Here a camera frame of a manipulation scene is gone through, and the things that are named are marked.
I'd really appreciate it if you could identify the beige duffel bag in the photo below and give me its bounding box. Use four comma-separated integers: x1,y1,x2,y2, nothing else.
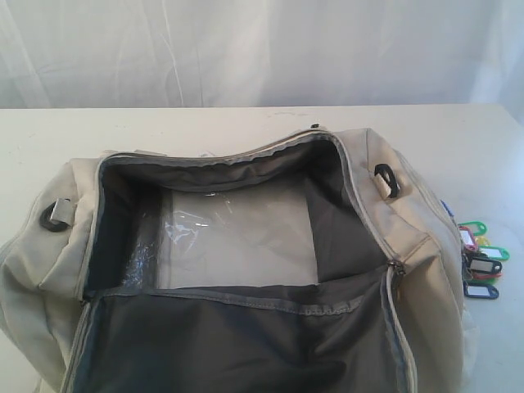
1,127,466,392

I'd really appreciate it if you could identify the colourful key tag bunch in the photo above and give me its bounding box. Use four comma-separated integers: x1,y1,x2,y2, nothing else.
440,201,510,300

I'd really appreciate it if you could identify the white backdrop curtain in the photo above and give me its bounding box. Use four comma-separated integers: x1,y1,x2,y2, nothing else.
1,1,523,116

